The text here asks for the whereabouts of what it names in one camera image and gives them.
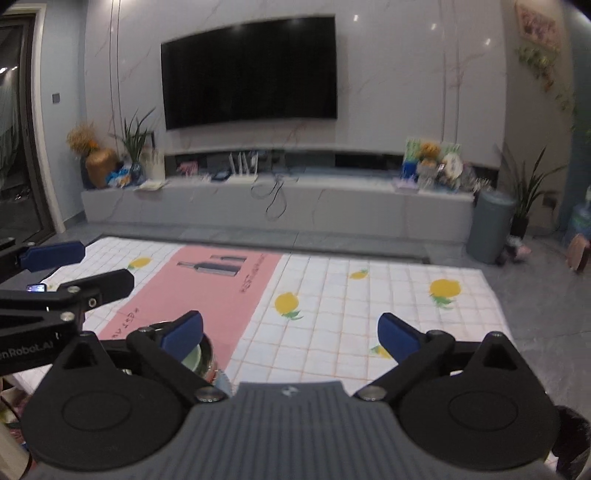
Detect sliding glass door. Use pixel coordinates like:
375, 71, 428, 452
0, 14, 56, 245

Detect green ceramic bowl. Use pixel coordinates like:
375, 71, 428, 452
180, 344, 204, 370

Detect pink bottle print mat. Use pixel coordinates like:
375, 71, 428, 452
98, 244, 283, 370

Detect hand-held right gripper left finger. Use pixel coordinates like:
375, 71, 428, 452
60, 310, 229, 403

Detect black cable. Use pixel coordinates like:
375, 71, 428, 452
252, 173, 287, 217

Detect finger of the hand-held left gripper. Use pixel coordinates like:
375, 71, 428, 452
0, 270, 134, 324
0, 240, 86, 280

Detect lemon print checked tablecloth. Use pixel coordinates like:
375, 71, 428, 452
11, 236, 518, 402

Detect black television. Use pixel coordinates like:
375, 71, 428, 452
161, 16, 337, 131

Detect white router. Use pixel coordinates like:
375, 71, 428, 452
226, 150, 259, 182

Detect gold vase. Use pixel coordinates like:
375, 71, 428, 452
85, 148, 120, 189

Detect potted long-leaf plant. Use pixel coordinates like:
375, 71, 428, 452
496, 143, 566, 241

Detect blue water jug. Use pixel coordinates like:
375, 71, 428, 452
566, 187, 591, 241

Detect white gift bag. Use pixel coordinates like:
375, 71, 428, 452
141, 150, 165, 181

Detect orange steel bowl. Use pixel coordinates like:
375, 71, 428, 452
152, 320, 219, 384

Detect green plant in blue vase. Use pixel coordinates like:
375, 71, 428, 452
111, 108, 158, 185

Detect hanging vine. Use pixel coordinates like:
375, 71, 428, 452
517, 44, 578, 130

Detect framed wall picture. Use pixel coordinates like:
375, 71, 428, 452
515, 0, 564, 51

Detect marble television console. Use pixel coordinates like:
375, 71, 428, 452
81, 148, 476, 245

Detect dried yellow flowers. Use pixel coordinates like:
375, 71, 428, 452
67, 122, 98, 153

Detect pink floor heater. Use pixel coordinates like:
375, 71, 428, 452
568, 233, 591, 273

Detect pink slippers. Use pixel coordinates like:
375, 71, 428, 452
503, 235, 532, 261

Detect brown teddy bear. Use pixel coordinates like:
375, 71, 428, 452
418, 142, 441, 190

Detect grey trash can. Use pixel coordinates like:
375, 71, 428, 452
466, 190, 518, 265

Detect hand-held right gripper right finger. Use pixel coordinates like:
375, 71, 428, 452
353, 313, 532, 401

